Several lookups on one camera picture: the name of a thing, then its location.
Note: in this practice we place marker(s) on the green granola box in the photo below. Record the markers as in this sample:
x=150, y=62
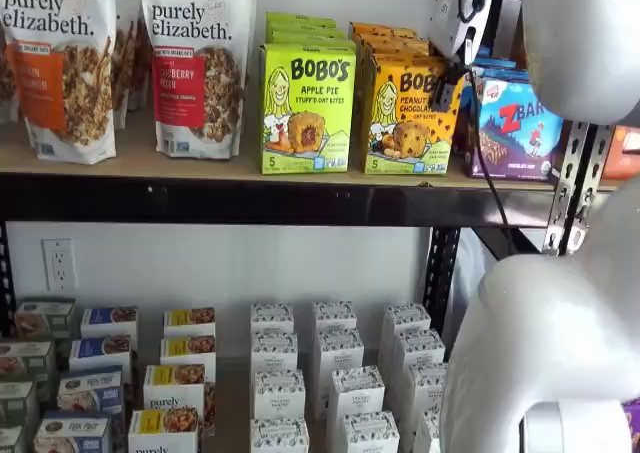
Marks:
x=17, y=403
x=25, y=360
x=10, y=440
x=45, y=318

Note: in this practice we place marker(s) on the granola bag red label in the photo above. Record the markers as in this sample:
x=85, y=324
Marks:
x=200, y=73

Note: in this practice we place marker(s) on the white patterned carton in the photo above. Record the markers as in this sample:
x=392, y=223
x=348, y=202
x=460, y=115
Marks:
x=406, y=319
x=272, y=317
x=279, y=393
x=370, y=433
x=340, y=348
x=427, y=385
x=420, y=348
x=279, y=435
x=427, y=433
x=335, y=315
x=274, y=350
x=356, y=390

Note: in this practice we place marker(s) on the white plastic sheet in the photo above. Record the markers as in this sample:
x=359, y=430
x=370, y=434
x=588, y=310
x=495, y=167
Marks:
x=467, y=283

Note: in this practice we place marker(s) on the blue purple Zbar box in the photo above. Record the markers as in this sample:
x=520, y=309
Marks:
x=520, y=138
x=497, y=63

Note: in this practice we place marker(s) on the white granola bag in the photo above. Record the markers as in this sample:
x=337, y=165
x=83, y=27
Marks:
x=122, y=73
x=142, y=63

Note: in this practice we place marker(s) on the black metal shelf beam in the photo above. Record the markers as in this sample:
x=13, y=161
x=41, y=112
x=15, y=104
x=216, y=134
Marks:
x=200, y=200

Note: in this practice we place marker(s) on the purple snack box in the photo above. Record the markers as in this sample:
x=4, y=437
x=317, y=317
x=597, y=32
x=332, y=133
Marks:
x=631, y=425

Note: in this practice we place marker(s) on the blue label oatmeal box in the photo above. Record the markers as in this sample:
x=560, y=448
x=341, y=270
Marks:
x=90, y=390
x=110, y=320
x=72, y=433
x=100, y=350

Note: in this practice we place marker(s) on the granola bag orange label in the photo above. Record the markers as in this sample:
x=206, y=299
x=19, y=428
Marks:
x=65, y=73

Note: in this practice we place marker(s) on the white wall power outlet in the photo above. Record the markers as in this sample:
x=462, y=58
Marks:
x=58, y=264

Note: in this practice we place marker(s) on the yellow label granola box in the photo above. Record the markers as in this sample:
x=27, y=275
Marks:
x=190, y=319
x=187, y=350
x=162, y=430
x=172, y=390

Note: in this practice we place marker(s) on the wooden shelf board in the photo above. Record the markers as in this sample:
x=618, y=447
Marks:
x=232, y=403
x=135, y=153

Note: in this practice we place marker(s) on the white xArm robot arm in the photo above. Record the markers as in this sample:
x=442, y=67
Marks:
x=550, y=323

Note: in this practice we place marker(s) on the black rack side brace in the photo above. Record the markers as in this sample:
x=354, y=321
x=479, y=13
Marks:
x=525, y=240

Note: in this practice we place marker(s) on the green Bobo's apple pie box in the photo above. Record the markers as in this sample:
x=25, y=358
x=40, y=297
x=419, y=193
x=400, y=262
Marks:
x=300, y=17
x=310, y=36
x=305, y=113
x=305, y=25

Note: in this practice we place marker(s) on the black perforated metal upright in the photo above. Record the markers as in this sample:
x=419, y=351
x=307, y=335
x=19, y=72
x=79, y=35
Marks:
x=445, y=273
x=5, y=283

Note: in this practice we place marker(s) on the orange Bobo's peanut butter box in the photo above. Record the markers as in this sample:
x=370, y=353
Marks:
x=382, y=28
x=395, y=39
x=400, y=49
x=407, y=133

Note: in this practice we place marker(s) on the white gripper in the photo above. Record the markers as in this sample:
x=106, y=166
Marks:
x=460, y=18

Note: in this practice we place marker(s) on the grey perforated metal upright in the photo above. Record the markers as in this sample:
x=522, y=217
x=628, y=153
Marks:
x=575, y=188

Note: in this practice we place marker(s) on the plain orange box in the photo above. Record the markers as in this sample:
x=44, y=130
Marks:
x=622, y=158

